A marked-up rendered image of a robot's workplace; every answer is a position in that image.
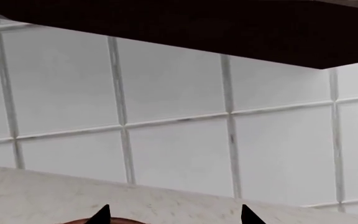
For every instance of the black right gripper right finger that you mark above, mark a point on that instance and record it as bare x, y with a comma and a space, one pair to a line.
249, 215

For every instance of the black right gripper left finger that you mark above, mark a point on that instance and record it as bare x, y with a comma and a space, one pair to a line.
102, 215

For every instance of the dark wooden wall cabinet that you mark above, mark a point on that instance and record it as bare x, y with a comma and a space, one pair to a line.
197, 25

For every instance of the brown egg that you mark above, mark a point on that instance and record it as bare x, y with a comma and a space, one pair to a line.
120, 221

